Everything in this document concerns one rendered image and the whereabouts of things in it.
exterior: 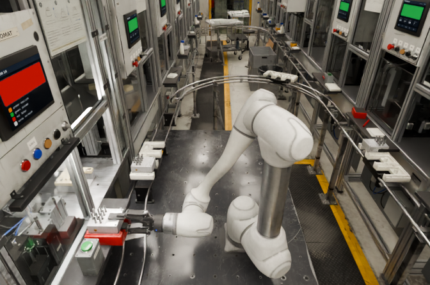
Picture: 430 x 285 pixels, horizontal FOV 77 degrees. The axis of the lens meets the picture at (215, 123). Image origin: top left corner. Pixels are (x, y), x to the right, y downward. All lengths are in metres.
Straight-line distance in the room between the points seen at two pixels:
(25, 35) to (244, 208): 1.08
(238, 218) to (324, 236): 1.34
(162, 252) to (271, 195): 0.72
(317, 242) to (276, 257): 1.30
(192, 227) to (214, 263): 0.34
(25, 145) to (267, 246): 0.95
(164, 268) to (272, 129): 0.92
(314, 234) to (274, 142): 1.77
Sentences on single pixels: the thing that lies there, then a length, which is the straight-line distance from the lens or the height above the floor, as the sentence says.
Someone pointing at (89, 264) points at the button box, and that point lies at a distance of 1.23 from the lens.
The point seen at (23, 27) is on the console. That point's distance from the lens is 1.04.
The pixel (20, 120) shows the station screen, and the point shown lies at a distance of 0.96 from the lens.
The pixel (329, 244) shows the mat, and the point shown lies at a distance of 2.56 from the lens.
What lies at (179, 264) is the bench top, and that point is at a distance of 1.51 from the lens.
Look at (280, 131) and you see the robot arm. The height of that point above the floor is 1.49.
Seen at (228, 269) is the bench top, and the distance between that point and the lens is 1.49.
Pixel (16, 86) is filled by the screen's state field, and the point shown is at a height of 1.65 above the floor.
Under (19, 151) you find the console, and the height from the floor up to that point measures 1.47.
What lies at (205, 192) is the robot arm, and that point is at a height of 1.03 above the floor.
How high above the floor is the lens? 1.94
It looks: 29 degrees down
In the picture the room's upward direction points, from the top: straight up
